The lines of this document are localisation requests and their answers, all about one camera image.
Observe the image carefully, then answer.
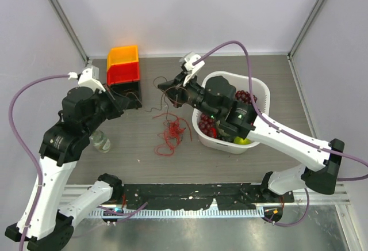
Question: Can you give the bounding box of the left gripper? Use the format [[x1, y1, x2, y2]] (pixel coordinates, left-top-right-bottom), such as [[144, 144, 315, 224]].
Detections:
[[83, 82, 130, 135]]

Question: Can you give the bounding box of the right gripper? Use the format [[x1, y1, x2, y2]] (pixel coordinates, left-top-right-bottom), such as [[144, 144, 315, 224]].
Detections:
[[158, 70, 220, 121]]

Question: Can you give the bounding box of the dark thin cable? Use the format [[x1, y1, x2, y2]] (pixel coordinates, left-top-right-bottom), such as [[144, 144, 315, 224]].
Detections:
[[143, 75, 185, 128]]

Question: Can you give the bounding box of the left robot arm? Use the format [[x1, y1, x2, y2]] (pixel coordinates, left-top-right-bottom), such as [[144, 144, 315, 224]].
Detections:
[[5, 86, 129, 250]]

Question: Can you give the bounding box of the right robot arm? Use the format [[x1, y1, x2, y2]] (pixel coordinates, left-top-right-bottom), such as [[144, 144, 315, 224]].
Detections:
[[158, 71, 344, 202]]

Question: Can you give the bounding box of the black plastic bin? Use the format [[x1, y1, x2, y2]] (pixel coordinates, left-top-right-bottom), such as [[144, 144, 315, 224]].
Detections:
[[110, 81, 142, 109]]

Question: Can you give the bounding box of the red plastic bin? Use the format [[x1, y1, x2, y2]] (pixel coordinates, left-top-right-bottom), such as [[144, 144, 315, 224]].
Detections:
[[107, 62, 140, 85]]

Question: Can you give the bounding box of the clear glass bottle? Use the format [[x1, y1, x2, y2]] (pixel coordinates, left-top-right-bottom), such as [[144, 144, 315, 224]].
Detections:
[[89, 130, 111, 153]]

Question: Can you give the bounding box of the red grape bunch front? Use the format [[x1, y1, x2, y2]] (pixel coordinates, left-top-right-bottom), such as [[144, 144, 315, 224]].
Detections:
[[198, 113, 217, 138]]

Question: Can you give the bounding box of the yellow plastic bin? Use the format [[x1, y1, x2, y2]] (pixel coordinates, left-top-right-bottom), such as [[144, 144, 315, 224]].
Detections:
[[106, 45, 139, 70]]

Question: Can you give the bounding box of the green netted melon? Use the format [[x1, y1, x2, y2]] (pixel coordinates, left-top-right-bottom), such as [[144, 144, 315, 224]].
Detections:
[[215, 120, 230, 136]]

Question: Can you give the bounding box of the dark red grape bunch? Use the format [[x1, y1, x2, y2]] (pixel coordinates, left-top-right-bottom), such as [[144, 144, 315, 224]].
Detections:
[[235, 90, 252, 105]]

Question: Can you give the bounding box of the white fruit basket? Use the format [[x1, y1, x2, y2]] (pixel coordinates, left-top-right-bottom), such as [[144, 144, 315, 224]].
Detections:
[[191, 71, 270, 154]]

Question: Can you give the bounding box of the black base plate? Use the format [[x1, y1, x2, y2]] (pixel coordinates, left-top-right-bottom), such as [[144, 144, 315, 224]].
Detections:
[[124, 183, 294, 211]]

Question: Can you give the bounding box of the white slotted cable duct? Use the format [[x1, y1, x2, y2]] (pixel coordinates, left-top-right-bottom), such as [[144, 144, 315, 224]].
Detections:
[[87, 207, 265, 219]]

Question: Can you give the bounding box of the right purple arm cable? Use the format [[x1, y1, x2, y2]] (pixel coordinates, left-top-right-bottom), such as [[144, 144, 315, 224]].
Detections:
[[194, 40, 368, 227]]

